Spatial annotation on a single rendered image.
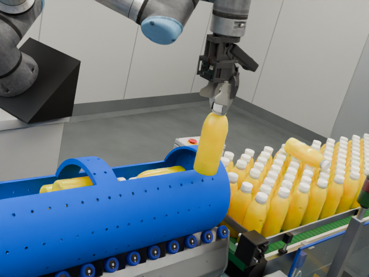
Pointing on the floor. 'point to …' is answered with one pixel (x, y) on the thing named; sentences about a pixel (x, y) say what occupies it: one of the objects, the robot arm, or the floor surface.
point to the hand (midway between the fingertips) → (219, 106)
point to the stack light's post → (346, 247)
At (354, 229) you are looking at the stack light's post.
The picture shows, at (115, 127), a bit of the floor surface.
